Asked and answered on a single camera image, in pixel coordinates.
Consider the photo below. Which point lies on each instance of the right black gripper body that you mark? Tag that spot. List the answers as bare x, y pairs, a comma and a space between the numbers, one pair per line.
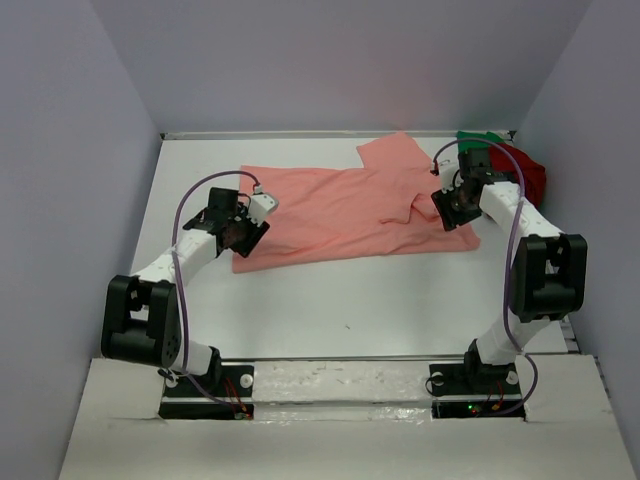
453, 207

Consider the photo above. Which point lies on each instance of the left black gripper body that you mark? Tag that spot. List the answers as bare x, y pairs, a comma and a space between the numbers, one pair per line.
246, 234

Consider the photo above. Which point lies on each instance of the pink t shirt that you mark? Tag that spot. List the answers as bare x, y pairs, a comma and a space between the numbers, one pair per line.
382, 208

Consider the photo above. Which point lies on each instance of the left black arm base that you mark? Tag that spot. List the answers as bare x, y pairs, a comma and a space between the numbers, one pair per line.
228, 400

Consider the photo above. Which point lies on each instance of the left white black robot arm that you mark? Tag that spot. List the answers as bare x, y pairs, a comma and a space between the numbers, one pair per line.
145, 319

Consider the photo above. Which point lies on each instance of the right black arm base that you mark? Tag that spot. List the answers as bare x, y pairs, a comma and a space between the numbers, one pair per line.
496, 394

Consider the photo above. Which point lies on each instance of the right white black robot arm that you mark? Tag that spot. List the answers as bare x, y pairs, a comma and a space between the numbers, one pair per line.
545, 268

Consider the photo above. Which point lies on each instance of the green t shirt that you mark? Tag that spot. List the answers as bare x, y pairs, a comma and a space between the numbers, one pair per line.
476, 140

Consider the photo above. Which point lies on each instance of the red t shirt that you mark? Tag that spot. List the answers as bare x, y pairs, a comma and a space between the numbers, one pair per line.
534, 174

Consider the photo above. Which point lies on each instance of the white foam front panel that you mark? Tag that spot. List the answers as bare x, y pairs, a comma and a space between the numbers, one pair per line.
346, 420

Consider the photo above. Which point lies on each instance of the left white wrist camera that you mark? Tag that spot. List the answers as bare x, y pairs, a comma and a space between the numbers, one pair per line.
260, 205

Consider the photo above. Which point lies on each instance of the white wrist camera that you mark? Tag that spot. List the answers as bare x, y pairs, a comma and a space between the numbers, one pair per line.
260, 205
445, 172

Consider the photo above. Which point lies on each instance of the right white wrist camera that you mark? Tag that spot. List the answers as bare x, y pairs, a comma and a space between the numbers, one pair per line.
445, 172

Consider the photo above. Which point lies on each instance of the aluminium back table rail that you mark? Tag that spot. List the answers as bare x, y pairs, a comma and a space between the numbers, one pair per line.
310, 134

